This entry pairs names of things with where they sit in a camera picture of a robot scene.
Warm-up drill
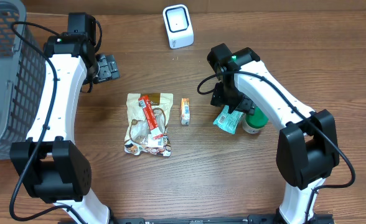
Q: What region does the teal snack packet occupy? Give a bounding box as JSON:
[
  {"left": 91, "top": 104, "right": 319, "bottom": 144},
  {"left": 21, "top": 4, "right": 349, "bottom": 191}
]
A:
[{"left": 213, "top": 105, "right": 244, "bottom": 134}]

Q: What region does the green lid jar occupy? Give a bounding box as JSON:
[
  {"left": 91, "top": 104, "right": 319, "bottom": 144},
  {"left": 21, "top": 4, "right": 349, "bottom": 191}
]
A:
[{"left": 242, "top": 107, "right": 268, "bottom": 134}]

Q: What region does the orange small carton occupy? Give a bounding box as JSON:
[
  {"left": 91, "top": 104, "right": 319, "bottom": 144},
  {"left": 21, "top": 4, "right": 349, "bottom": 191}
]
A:
[{"left": 181, "top": 98, "right": 190, "bottom": 126}]

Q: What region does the beige snack bag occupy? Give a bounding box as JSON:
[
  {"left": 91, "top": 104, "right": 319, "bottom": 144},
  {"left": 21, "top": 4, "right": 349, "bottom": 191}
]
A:
[{"left": 124, "top": 93, "right": 174, "bottom": 157}]

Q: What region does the red stick packet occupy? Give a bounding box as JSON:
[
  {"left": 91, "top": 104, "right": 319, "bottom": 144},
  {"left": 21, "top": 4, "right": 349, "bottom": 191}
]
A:
[{"left": 138, "top": 95, "right": 163, "bottom": 139}]

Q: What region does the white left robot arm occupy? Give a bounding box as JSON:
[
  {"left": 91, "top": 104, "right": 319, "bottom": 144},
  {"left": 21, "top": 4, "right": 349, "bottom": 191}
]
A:
[{"left": 9, "top": 12, "right": 120, "bottom": 223}]

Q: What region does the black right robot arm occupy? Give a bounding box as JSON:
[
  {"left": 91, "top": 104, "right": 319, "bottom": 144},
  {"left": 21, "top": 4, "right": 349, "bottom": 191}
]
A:
[{"left": 207, "top": 44, "right": 339, "bottom": 223}]

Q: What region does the white barcode scanner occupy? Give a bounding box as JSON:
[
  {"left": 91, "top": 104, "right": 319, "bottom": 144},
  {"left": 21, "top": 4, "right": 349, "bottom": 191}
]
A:
[{"left": 162, "top": 4, "right": 194, "bottom": 49}]

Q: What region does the grey plastic mesh basket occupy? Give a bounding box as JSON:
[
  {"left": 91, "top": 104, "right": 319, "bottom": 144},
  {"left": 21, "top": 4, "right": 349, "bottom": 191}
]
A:
[{"left": 0, "top": 0, "right": 45, "bottom": 160}]

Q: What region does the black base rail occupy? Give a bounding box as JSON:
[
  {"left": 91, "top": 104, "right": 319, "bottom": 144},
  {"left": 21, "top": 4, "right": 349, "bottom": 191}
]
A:
[{"left": 108, "top": 213, "right": 335, "bottom": 224}]

